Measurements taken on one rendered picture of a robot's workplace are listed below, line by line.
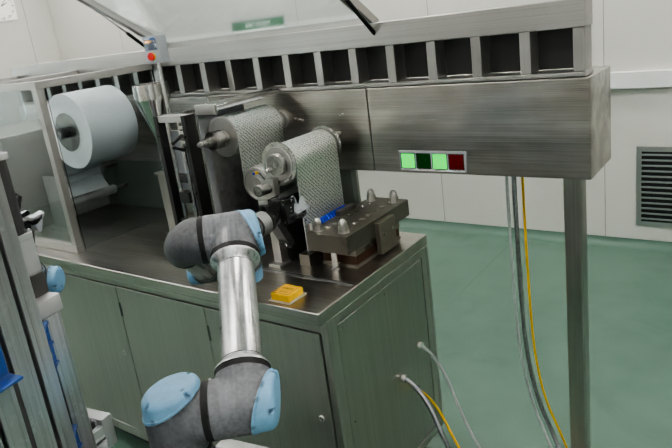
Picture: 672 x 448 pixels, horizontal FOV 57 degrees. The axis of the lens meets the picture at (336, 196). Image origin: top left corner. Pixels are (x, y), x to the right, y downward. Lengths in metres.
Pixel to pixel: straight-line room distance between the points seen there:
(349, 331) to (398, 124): 0.72
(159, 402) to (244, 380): 0.16
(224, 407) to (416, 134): 1.21
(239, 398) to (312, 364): 0.70
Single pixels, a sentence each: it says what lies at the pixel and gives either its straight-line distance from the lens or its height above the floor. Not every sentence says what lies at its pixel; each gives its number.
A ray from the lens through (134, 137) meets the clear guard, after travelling 2.89.
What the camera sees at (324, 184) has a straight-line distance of 2.16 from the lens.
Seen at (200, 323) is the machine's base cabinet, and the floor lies 0.75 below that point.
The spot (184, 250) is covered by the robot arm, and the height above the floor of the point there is 1.21.
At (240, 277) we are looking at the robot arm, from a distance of 1.41.
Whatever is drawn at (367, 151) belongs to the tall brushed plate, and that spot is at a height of 1.21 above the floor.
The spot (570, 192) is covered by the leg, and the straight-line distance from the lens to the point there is 2.16.
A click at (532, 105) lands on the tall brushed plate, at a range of 1.96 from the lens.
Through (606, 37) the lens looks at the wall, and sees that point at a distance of 4.28.
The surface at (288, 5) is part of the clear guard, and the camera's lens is 2.23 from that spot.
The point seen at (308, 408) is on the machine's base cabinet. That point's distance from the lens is 2.05.
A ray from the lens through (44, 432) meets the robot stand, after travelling 1.28.
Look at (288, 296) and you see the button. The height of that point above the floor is 0.92.
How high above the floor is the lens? 1.69
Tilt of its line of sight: 16 degrees down
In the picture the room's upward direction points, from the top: 8 degrees counter-clockwise
